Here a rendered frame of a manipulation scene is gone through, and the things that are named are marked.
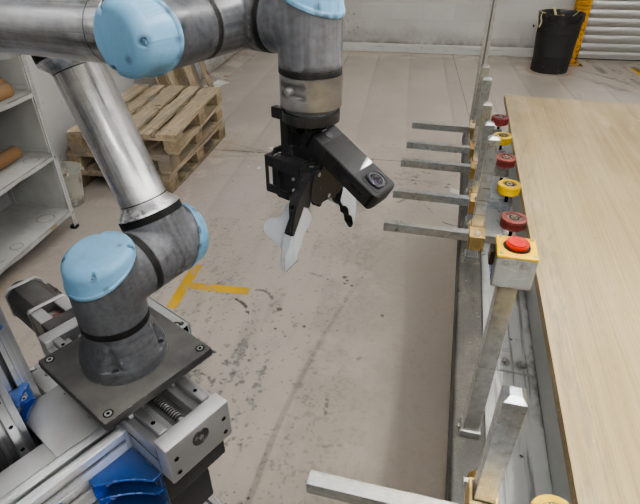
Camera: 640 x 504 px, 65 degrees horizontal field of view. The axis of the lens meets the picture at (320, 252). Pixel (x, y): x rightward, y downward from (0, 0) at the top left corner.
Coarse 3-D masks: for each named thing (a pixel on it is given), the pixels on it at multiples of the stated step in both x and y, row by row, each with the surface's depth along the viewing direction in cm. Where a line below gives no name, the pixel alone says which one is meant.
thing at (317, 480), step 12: (312, 480) 92; (324, 480) 92; (336, 480) 92; (348, 480) 92; (312, 492) 92; (324, 492) 91; (336, 492) 90; (348, 492) 90; (360, 492) 90; (372, 492) 90; (384, 492) 90; (396, 492) 90; (408, 492) 90
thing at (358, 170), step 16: (336, 128) 63; (320, 144) 61; (336, 144) 62; (352, 144) 63; (320, 160) 62; (336, 160) 60; (352, 160) 61; (368, 160) 62; (336, 176) 61; (352, 176) 60; (368, 176) 60; (384, 176) 61; (352, 192) 61; (368, 192) 59; (384, 192) 60; (368, 208) 61
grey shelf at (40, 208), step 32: (0, 64) 278; (32, 96) 281; (0, 128) 300; (32, 128) 297; (32, 160) 295; (0, 192) 264; (32, 192) 323; (64, 192) 316; (0, 224) 309; (32, 224) 309; (0, 256) 280
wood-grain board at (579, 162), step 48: (528, 96) 271; (528, 144) 214; (576, 144) 214; (624, 144) 214; (528, 192) 177; (576, 192) 177; (624, 192) 177; (576, 240) 151; (624, 240) 151; (576, 288) 132; (624, 288) 132; (576, 336) 117; (624, 336) 117; (576, 384) 105; (624, 384) 105; (576, 432) 95; (624, 432) 95; (576, 480) 87; (624, 480) 87
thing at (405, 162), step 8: (408, 160) 212; (416, 160) 212; (424, 160) 212; (432, 160) 212; (424, 168) 212; (432, 168) 211; (440, 168) 210; (448, 168) 209; (456, 168) 208; (464, 168) 207; (496, 168) 205; (504, 176) 205
